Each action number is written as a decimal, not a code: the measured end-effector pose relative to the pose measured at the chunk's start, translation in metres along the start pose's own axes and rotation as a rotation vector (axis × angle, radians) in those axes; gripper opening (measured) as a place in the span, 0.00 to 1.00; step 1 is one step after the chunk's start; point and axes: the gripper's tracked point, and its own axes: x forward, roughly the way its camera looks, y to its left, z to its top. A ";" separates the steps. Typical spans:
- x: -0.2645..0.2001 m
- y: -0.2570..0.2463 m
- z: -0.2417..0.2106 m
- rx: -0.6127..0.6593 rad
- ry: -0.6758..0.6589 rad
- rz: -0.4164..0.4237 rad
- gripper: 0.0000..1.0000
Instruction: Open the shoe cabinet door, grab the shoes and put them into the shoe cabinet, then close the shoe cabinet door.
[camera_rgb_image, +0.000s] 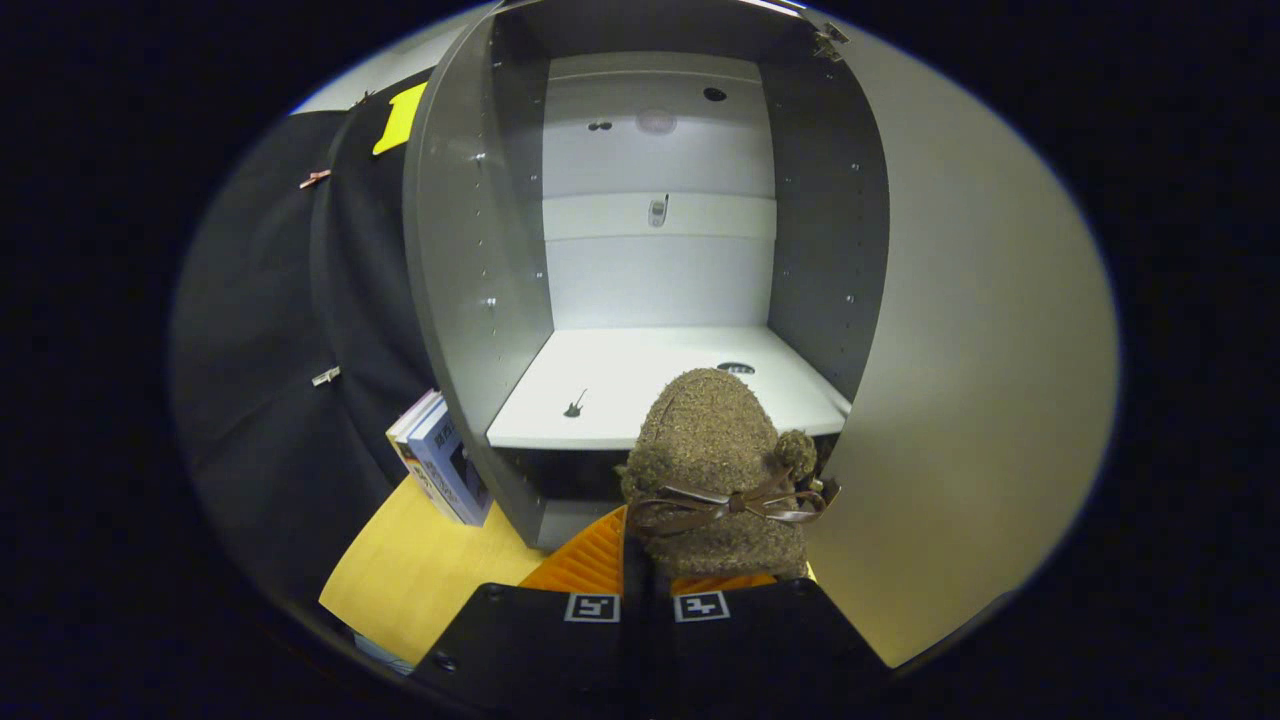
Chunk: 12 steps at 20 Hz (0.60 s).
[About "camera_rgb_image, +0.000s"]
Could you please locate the blue book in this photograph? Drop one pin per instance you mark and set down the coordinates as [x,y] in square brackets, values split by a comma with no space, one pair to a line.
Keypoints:
[450,470]

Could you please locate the beige shoe cabinet door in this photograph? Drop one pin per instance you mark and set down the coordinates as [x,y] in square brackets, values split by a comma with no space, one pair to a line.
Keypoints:
[980,380]

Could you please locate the black backdrop cloth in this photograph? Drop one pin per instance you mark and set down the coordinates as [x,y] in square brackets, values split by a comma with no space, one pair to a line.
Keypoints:
[270,400]

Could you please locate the silver clip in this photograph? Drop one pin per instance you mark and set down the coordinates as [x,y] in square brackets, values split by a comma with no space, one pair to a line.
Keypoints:
[325,376]

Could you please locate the brown fuzzy shoe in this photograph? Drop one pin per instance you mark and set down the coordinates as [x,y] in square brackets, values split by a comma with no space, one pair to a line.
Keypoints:
[710,440]

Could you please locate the pink clip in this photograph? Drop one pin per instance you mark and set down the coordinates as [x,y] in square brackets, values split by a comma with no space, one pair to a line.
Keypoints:
[314,179]

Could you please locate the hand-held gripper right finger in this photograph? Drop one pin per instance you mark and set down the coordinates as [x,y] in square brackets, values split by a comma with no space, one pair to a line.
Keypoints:
[760,635]

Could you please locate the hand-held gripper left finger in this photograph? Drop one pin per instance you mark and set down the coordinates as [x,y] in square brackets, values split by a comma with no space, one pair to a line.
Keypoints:
[540,640]

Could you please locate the grey shoe cabinet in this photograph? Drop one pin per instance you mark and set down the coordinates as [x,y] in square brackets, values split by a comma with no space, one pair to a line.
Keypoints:
[470,280]

